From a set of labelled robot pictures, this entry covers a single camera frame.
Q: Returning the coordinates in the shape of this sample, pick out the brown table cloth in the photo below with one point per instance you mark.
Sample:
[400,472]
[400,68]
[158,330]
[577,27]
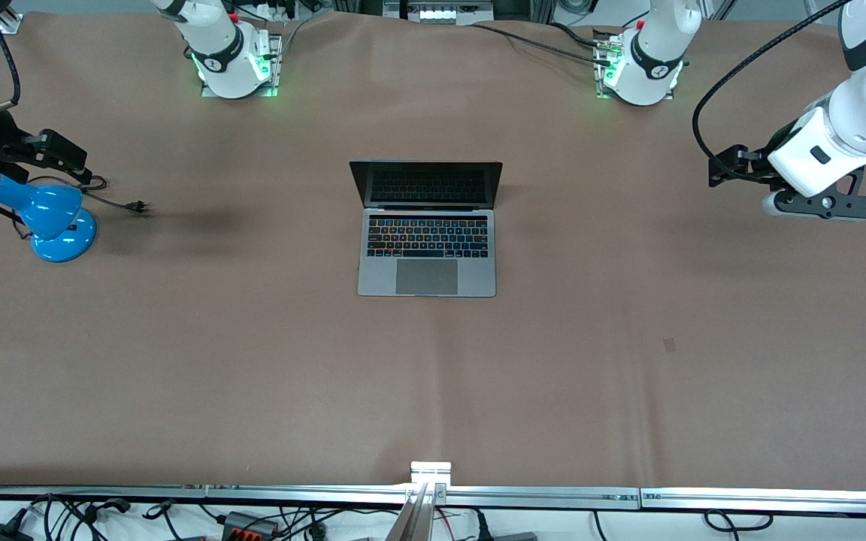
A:
[433,376]

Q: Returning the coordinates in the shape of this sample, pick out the aluminium table edge rail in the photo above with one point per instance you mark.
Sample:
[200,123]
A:
[177,494]

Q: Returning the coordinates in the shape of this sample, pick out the white power strip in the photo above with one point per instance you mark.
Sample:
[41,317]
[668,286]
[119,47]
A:
[440,13]

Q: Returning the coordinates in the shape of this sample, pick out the grey laptop computer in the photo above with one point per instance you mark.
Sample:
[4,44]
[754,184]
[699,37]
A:
[427,255]

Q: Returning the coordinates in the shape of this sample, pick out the blue desk lamp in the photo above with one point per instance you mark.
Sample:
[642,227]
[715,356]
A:
[53,222]

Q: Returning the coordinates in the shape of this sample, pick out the grey box orange connectors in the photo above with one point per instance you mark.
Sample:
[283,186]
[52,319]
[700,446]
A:
[251,524]

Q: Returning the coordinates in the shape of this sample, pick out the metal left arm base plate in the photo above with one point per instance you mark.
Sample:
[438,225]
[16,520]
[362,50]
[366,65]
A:
[598,92]

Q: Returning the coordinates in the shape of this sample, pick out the aluminium camera post profile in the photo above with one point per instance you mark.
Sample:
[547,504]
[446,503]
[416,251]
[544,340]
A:
[414,518]

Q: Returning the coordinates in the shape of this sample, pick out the black power adapter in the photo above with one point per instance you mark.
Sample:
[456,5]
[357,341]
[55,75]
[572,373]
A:
[1,532]

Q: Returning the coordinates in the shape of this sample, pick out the aluminium corner profile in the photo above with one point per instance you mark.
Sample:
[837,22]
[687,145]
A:
[10,22]

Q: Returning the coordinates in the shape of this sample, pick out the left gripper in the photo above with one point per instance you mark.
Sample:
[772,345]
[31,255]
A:
[756,164]

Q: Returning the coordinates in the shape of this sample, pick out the shiny metal bracket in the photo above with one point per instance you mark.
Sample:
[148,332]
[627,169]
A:
[431,473]

